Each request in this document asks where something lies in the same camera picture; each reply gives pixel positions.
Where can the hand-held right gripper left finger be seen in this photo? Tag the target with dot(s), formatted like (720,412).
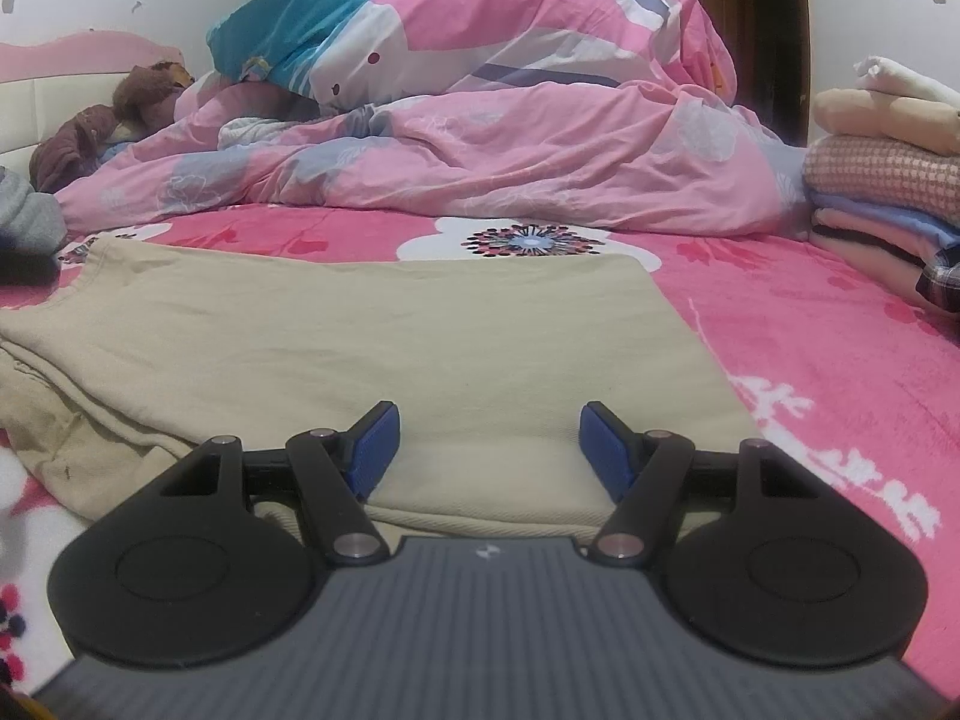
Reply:
(375,450)

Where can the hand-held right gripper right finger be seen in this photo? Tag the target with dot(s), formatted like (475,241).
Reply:
(604,457)

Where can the beige pants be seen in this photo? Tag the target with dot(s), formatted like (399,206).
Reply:
(375,330)

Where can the stack of folded clothes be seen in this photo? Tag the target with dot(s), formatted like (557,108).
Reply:
(870,165)

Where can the pink flower-print blanket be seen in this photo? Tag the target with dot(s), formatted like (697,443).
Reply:
(810,330)

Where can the pink floral quilt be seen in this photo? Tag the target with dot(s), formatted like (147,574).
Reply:
(562,150)

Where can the white knit cloth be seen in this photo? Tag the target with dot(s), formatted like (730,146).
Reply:
(247,133)

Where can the light blue cloth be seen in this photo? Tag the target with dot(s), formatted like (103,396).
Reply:
(120,150)

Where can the grey garment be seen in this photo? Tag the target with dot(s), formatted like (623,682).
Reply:
(30,217)

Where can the brown plush toy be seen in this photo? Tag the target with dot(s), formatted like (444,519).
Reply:
(146,94)
(45,97)
(67,146)

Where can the dark wooden door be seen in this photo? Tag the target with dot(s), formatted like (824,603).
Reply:
(750,15)

